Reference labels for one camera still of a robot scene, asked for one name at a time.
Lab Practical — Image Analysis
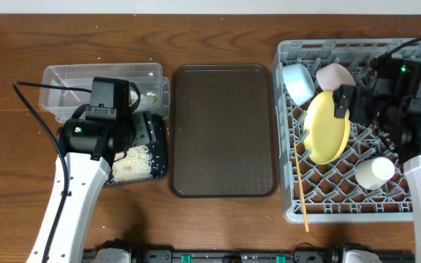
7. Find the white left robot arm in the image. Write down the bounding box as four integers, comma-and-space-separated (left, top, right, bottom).
27, 112, 168, 262

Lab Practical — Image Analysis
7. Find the white cup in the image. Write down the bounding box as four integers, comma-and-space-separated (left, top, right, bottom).
355, 156, 395, 190

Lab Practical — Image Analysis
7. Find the dark brown serving tray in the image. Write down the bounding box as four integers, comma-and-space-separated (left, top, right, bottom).
169, 64, 278, 199

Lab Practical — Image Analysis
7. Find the pile of rice and nuts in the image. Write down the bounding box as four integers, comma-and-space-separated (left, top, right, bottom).
107, 120, 166, 183

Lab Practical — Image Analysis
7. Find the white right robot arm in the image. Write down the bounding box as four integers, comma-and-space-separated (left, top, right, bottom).
333, 84, 421, 262

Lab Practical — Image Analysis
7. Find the crumpled white tissue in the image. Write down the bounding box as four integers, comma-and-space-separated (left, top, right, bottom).
129, 88, 138, 104

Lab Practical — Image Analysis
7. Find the black waste tray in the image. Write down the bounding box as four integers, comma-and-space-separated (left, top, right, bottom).
104, 112, 168, 186

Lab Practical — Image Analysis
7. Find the green clear plastic wrapper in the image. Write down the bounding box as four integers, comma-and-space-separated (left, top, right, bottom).
141, 91, 159, 107

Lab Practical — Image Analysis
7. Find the wooden chopstick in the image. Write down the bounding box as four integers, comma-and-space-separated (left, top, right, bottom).
293, 141, 309, 232

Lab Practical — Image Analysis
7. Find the yellow plate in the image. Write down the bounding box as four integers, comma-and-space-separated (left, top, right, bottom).
303, 91, 351, 164

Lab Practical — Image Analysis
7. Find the light blue bowl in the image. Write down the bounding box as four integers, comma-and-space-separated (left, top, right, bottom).
281, 64, 315, 106

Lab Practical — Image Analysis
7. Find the clear plastic bin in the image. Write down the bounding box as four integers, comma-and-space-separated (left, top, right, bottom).
39, 63, 170, 123

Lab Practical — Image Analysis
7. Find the white bowl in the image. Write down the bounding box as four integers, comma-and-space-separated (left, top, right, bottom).
316, 63, 356, 91

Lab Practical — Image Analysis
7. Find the grey dishwasher rack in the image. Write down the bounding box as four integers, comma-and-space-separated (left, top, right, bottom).
272, 38, 421, 223

